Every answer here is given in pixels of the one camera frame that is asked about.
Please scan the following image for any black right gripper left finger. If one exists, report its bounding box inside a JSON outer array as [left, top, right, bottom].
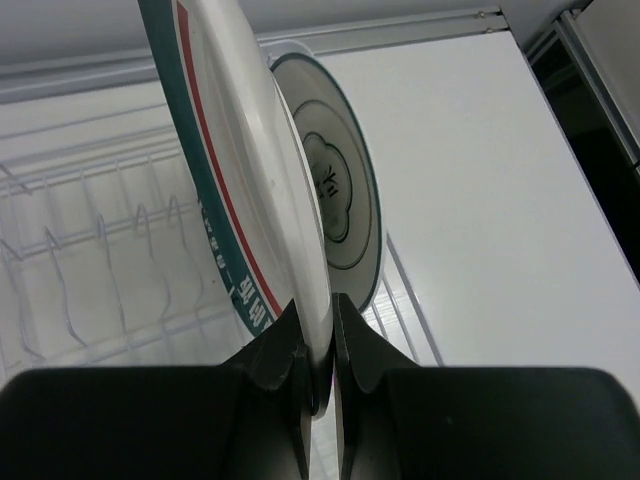
[[1, 305, 311, 479]]

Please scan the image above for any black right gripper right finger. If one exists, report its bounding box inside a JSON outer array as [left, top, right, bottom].
[[333, 294, 639, 479]]

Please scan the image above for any large white teal-rimmed plate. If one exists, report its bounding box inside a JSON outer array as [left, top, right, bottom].
[[271, 52, 387, 312]]

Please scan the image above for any white plate green red rim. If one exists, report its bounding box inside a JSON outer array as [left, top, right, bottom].
[[139, 1, 332, 417]]

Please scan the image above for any white wire dish rack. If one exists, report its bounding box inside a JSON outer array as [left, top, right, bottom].
[[0, 102, 446, 381]]

